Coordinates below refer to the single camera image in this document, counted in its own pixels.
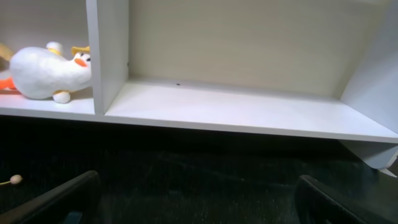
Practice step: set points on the white shelf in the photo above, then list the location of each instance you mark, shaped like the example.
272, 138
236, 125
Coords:
248, 109

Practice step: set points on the white plush duck with hat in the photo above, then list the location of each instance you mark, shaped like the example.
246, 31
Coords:
46, 73

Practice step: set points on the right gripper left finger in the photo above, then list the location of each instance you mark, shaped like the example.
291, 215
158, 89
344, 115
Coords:
62, 199

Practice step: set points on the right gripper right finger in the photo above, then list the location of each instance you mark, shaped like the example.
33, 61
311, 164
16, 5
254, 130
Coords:
329, 205

